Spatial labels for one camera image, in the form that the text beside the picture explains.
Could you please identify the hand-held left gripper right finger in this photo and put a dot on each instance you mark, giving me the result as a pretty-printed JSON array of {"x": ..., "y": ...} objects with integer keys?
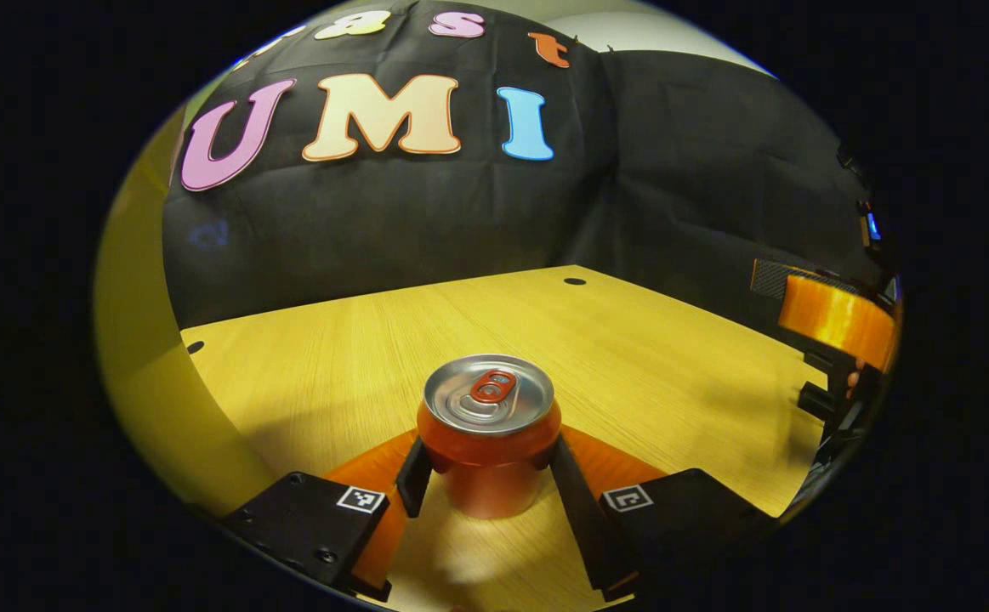
[{"x": 575, "y": 501}]

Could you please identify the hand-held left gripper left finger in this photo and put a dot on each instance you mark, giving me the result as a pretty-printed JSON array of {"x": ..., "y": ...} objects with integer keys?
[{"x": 416, "y": 480}]

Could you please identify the wooden desktop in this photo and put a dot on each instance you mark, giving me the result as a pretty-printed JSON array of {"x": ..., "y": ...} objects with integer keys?
[{"x": 332, "y": 357}]

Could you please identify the red pop can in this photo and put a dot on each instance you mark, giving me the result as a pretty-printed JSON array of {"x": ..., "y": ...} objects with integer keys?
[{"x": 490, "y": 442}]

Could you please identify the black backdrop cloth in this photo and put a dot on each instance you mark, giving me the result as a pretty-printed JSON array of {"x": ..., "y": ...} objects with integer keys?
[{"x": 460, "y": 221}]

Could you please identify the green desktop garbage bin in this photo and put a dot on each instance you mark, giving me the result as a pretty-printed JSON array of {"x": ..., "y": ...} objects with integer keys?
[{"x": 137, "y": 382}]

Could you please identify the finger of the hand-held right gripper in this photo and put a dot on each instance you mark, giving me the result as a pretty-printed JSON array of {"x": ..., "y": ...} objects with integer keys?
[
  {"x": 766, "y": 279},
  {"x": 834, "y": 319}
]

